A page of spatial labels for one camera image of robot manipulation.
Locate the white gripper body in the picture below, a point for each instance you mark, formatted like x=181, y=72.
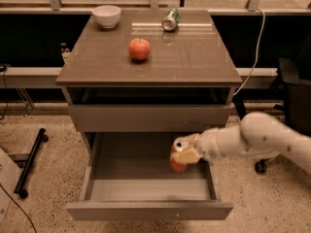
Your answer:
x=207, y=144

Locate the red coke can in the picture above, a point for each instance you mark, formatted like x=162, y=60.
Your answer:
x=177, y=166

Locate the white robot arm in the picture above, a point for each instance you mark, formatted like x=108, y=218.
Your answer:
x=258, y=135

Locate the open grey middle drawer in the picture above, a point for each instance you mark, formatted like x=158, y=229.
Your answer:
x=129, y=177

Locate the closed grey top drawer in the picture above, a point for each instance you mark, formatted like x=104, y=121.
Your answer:
x=148, y=118

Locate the grey cabinet with glossy top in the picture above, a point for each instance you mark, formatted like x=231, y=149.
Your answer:
x=189, y=66

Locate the black office chair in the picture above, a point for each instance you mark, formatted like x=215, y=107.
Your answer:
x=294, y=77

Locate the red apple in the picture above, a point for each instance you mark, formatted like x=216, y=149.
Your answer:
x=139, y=49

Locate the white bowl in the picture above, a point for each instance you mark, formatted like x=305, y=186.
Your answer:
x=107, y=16

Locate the black wheeled stand leg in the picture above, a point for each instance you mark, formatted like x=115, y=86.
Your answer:
x=42, y=137

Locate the white box at left edge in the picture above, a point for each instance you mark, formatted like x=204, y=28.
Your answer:
x=9, y=175

